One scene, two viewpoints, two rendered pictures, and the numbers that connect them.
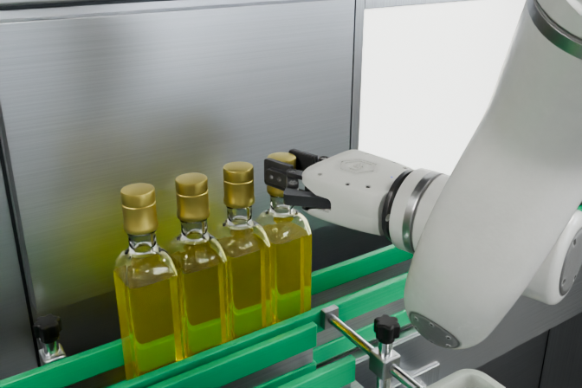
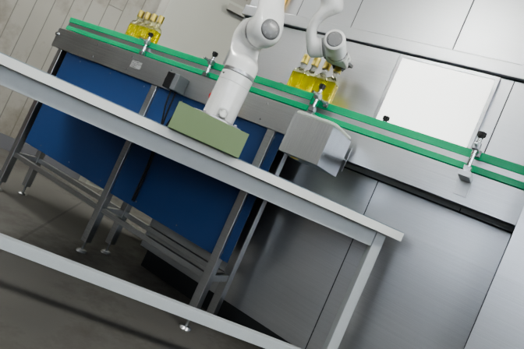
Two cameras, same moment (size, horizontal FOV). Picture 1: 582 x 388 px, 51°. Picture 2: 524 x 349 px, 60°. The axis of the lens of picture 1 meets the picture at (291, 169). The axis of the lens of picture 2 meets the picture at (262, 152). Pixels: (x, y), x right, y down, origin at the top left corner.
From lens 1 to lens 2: 1.96 m
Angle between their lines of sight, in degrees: 66
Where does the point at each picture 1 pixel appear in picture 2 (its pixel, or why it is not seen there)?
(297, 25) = (377, 54)
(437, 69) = (428, 88)
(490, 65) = (457, 97)
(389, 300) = (346, 114)
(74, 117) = not seen: hidden behind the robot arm
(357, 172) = not seen: hidden behind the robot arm
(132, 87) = not seen: hidden behind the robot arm
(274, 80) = (364, 66)
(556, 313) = (418, 180)
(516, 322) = (393, 163)
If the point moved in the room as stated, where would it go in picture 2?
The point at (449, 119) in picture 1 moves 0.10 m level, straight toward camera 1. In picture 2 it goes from (429, 109) to (409, 99)
